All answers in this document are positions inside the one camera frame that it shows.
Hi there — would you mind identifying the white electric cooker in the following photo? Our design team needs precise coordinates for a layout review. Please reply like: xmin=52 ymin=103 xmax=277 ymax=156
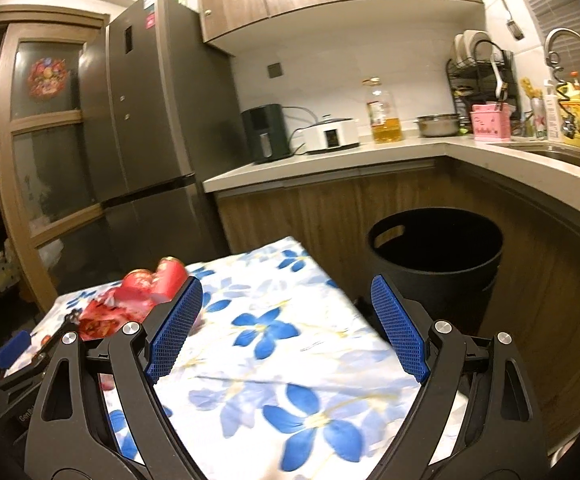
xmin=302 ymin=116 xmax=361 ymax=155

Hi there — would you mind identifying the white plastic bag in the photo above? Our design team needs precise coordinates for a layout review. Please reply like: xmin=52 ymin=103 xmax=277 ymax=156
xmin=35 ymin=238 xmax=66 ymax=269

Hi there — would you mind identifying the black countertop appliance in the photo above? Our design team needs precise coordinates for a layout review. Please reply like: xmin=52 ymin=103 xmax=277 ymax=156
xmin=240 ymin=103 xmax=294 ymax=165

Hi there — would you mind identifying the wooden kitchen counter cabinet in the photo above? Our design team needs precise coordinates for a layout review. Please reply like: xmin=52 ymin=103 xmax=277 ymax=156
xmin=204 ymin=141 xmax=580 ymax=443

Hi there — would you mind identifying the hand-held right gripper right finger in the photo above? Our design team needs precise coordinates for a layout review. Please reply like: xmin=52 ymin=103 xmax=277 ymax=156
xmin=370 ymin=274 xmax=551 ymax=480

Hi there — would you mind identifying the pink storage box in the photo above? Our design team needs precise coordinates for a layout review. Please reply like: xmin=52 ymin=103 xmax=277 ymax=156
xmin=470 ymin=103 xmax=512 ymax=142

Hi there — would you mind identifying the cooking oil bottle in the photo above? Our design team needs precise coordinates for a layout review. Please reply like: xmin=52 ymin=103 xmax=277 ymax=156
xmin=369 ymin=78 xmax=405 ymax=145

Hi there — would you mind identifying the red snack wrapper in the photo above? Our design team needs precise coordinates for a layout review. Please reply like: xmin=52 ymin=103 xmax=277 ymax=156
xmin=76 ymin=299 xmax=145 ymax=345

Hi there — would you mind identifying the red round door decoration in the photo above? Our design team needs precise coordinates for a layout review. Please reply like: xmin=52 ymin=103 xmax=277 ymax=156
xmin=26 ymin=57 xmax=69 ymax=99

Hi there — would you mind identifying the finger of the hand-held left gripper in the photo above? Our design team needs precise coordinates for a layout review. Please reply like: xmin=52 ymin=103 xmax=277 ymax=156
xmin=0 ymin=331 xmax=33 ymax=392
xmin=32 ymin=310 xmax=79 ymax=361

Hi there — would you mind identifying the steel pot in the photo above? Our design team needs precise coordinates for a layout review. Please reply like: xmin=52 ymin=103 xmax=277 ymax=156
xmin=414 ymin=113 xmax=461 ymax=139

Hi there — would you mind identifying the metal utensil holder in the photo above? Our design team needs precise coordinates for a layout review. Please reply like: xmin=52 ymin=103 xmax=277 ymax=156
xmin=520 ymin=77 xmax=547 ymax=139

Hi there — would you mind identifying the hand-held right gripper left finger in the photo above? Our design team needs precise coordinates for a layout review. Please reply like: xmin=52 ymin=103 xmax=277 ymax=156
xmin=24 ymin=276 xmax=206 ymax=480

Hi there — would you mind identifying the red paper cup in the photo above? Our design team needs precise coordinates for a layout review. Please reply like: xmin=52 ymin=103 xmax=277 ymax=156
xmin=152 ymin=256 xmax=189 ymax=306
xmin=119 ymin=269 xmax=158 ymax=312

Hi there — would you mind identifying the steel sink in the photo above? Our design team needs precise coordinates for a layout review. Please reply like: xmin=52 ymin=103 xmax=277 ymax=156
xmin=489 ymin=142 xmax=580 ymax=175

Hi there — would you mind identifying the grey refrigerator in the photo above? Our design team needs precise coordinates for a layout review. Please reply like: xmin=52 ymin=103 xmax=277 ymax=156
xmin=77 ymin=0 xmax=234 ymax=282

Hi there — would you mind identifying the hanging metal spatula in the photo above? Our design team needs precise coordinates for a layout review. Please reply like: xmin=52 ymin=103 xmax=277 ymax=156
xmin=488 ymin=0 xmax=526 ymax=42

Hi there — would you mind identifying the wooden glass panel door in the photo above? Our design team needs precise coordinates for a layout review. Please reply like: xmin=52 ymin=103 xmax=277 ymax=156
xmin=0 ymin=10 xmax=112 ymax=311

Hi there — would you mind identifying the black wire dish rack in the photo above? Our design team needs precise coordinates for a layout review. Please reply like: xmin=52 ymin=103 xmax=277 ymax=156
xmin=445 ymin=35 xmax=522 ymax=137

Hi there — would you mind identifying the black plastic bin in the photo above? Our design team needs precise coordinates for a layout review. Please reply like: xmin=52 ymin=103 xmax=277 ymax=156
xmin=366 ymin=206 xmax=505 ymax=332

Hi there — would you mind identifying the white ladle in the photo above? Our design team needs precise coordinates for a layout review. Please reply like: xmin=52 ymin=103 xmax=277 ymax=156
xmin=489 ymin=54 xmax=505 ymax=102

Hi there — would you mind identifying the blue floral tablecloth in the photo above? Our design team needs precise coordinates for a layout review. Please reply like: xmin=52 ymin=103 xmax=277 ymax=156
xmin=7 ymin=237 xmax=471 ymax=480

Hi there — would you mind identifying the chrome faucet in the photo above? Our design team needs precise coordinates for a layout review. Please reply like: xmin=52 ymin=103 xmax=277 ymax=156
xmin=543 ymin=28 xmax=580 ymax=112

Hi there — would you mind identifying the window blind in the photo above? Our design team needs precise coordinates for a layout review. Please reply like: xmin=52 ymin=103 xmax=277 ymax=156
xmin=504 ymin=0 xmax=580 ymax=102

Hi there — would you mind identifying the white bottle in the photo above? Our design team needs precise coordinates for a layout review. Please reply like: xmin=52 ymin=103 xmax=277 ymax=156
xmin=542 ymin=80 xmax=564 ymax=142

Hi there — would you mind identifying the yellow detergent bottle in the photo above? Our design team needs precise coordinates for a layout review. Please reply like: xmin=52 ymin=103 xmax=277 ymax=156
xmin=559 ymin=72 xmax=580 ymax=150

